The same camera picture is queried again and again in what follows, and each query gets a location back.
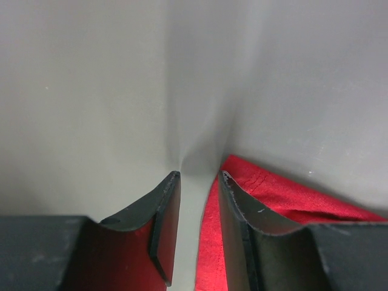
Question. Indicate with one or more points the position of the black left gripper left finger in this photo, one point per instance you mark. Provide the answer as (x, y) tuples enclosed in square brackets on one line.
[(133, 249)]

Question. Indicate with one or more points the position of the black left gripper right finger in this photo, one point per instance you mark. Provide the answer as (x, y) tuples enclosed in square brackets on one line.
[(264, 250)]

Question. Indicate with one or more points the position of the red t shirt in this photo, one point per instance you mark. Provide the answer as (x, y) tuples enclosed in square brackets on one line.
[(286, 197)]

